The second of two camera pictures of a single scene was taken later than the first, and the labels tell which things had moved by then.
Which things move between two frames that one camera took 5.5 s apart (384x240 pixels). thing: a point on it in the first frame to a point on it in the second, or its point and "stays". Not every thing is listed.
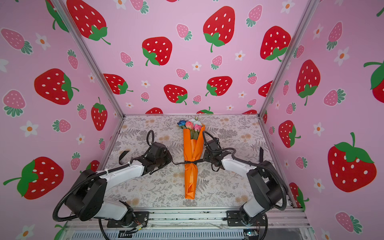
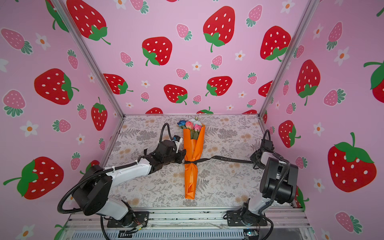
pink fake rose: x=189 y=125 stays
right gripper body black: x=208 y=158 to x=254 y=157
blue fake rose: x=181 y=123 stays
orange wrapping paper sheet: x=193 y=152 stays
